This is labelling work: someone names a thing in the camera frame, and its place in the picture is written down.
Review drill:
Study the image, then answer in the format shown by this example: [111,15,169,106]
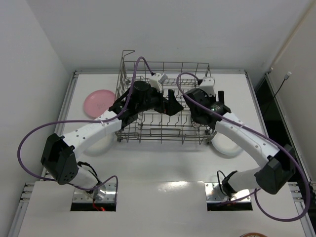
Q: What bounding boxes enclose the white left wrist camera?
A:
[149,73,168,93]

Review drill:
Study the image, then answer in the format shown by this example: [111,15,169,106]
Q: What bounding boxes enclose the white deep plate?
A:
[211,133,243,157]

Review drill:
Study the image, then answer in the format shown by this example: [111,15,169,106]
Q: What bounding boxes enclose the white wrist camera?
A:
[198,77,216,96]
[149,73,168,93]

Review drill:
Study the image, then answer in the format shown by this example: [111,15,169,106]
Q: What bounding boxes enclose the brown rimmed bowl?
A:
[240,232,267,237]

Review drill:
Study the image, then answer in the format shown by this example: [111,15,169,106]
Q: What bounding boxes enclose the metal base plate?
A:
[73,183,117,204]
[204,182,251,204]

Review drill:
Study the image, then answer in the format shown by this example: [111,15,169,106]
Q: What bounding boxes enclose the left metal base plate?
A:
[73,183,117,204]

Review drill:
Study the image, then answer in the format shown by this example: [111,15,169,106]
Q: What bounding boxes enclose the white plate with green rim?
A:
[191,117,201,129]

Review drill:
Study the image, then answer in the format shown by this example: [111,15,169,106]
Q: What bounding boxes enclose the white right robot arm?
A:
[183,88,296,197]

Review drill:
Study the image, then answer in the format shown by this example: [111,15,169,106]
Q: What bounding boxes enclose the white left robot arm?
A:
[41,80,183,193]

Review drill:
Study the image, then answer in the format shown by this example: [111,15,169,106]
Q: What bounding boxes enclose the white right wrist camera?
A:
[198,77,216,96]

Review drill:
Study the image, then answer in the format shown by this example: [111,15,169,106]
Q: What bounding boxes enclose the white plate under left arm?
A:
[84,134,114,157]

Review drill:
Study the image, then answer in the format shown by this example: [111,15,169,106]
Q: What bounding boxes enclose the black cable with white plug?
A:
[261,72,292,117]

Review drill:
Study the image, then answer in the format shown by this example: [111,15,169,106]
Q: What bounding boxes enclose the pink plate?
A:
[83,89,116,118]

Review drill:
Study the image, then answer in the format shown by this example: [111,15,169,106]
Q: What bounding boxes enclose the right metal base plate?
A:
[204,182,251,204]

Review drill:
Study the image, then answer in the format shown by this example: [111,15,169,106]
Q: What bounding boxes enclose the metal wire dish rack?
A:
[116,50,216,144]

